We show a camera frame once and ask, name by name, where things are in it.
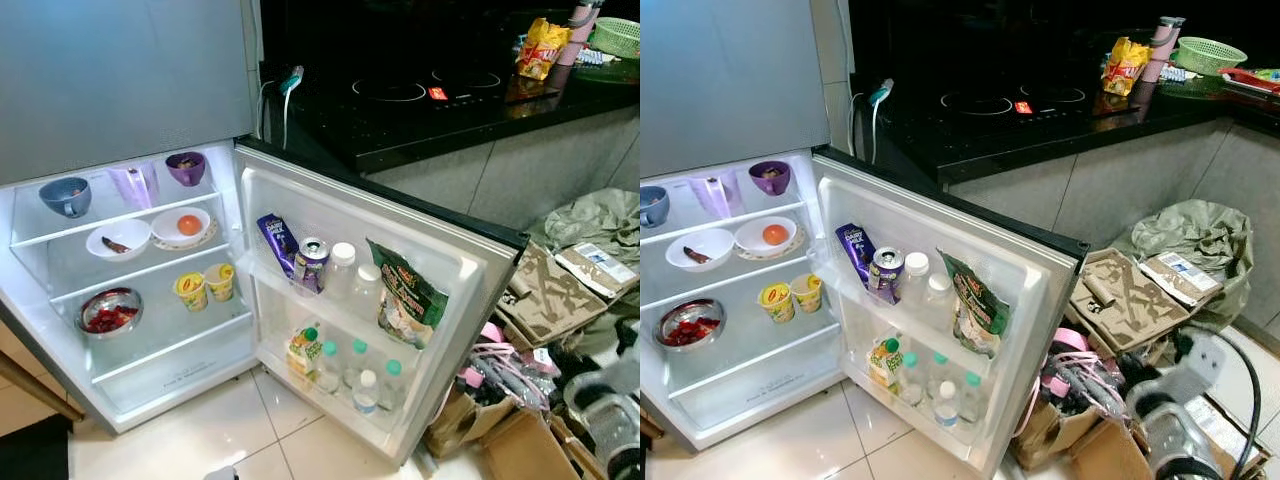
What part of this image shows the silver fridge door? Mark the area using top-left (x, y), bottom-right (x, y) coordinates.
top-left (232, 140), bottom-right (529, 467)
top-left (812, 145), bottom-right (1091, 479)

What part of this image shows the silver fridge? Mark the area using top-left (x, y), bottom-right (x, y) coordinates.
top-left (640, 0), bottom-right (851, 453)
top-left (0, 0), bottom-right (263, 437)

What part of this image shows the clear fridge crisper drawer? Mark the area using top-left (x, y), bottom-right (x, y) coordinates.
top-left (666, 328), bottom-right (847, 433)
top-left (88, 318), bottom-right (259, 421)

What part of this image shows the grey-green sack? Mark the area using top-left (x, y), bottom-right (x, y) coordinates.
top-left (528, 188), bottom-right (641, 273)
top-left (1112, 198), bottom-right (1257, 333)

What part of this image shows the cardboard box with white label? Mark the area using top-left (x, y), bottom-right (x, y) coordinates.
top-left (1138, 250), bottom-right (1224, 307)
top-left (555, 242), bottom-right (641, 301)

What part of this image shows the white bowl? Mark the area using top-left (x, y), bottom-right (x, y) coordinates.
top-left (86, 219), bottom-right (153, 263)
top-left (665, 228), bottom-right (737, 273)

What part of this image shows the metal bowl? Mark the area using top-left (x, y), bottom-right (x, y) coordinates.
top-left (655, 298), bottom-right (727, 352)
top-left (77, 288), bottom-right (145, 340)

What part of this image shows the translucent lilac pitcher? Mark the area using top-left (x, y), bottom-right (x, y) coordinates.
top-left (688, 170), bottom-right (747, 220)
top-left (108, 163), bottom-right (162, 212)

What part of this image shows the red candy pile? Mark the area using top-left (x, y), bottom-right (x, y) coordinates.
top-left (87, 304), bottom-right (140, 335)
top-left (664, 316), bottom-right (721, 347)

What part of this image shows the white plate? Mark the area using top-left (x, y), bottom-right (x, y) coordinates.
top-left (733, 216), bottom-right (802, 262)
top-left (150, 207), bottom-right (215, 251)

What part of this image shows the flattened brown cardboard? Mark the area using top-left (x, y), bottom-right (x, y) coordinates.
top-left (495, 240), bottom-right (611, 353)
top-left (1068, 248), bottom-right (1193, 353)

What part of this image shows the yellow snack cup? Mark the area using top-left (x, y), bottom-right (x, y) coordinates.
top-left (204, 263), bottom-right (237, 304)
top-left (757, 283), bottom-right (793, 324)
top-left (790, 274), bottom-right (824, 315)
top-left (174, 272), bottom-right (209, 313)

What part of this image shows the pink hangers bundle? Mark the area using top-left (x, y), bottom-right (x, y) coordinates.
top-left (455, 320), bottom-right (563, 413)
top-left (1040, 328), bottom-right (1133, 423)

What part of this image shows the green plastic basket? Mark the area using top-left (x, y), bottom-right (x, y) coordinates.
top-left (588, 17), bottom-right (641, 60)
top-left (1172, 37), bottom-right (1250, 78)

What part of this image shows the purple chocolate bar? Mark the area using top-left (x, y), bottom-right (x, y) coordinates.
top-left (835, 222), bottom-right (880, 288)
top-left (256, 213), bottom-right (300, 280)

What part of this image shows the yellow snack bag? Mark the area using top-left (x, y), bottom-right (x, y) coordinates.
top-left (1102, 37), bottom-right (1154, 99)
top-left (516, 18), bottom-right (574, 82)

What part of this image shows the pink tumbler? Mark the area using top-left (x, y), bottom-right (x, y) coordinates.
top-left (1138, 15), bottom-right (1188, 85)
top-left (556, 0), bottom-right (605, 68)

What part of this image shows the green snack bag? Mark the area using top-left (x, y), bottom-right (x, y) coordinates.
top-left (366, 238), bottom-right (451, 350)
top-left (938, 250), bottom-right (1014, 360)

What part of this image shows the brown cardboard box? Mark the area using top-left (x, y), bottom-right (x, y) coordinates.
top-left (480, 410), bottom-right (583, 480)
top-left (1068, 420), bottom-right (1153, 480)

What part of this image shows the silver drink can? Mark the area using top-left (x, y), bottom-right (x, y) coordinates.
top-left (293, 237), bottom-right (331, 295)
top-left (868, 247), bottom-right (907, 305)

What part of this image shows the brown paper bag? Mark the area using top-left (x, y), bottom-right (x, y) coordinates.
top-left (425, 385), bottom-right (507, 461)
top-left (1010, 395), bottom-right (1088, 473)

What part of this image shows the yellow juice carton green cap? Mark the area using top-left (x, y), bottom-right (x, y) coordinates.
top-left (867, 337), bottom-right (905, 392)
top-left (286, 325), bottom-right (324, 380)

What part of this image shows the white plastic bottle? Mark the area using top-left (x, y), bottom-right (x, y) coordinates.
top-left (900, 252), bottom-right (934, 313)
top-left (326, 242), bottom-right (359, 303)
top-left (352, 263), bottom-right (386, 323)
top-left (925, 273), bottom-right (959, 333)

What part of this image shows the black induction hob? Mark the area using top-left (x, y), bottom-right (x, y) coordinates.
top-left (925, 72), bottom-right (1106, 129)
top-left (330, 55), bottom-right (531, 116)

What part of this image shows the black kitchen countertop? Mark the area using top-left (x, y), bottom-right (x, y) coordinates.
top-left (848, 0), bottom-right (1280, 189)
top-left (258, 0), bottom-right (641, 179)

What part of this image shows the clear bottle with white cap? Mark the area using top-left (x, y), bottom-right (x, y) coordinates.
top-left (352, 370), bottom-right (382, 417)
top-left (932, 380), bottom-right (962, 430)

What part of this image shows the red tray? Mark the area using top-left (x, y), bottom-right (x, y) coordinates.
top-left (1218, 66), bottom-right (1280, 103)

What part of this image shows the black floor mat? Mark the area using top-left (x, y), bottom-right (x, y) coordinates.
top-left (0, 415), bottom-right (71, 480)

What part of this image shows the white power cable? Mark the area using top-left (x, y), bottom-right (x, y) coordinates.
top-left (848, 92), bottom-right (881, 161)
top-left (257, 80), bottom-right (293, 153)

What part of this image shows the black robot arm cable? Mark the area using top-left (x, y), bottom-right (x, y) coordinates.
top-left (1185, 325), bottom-right (1263, 480)

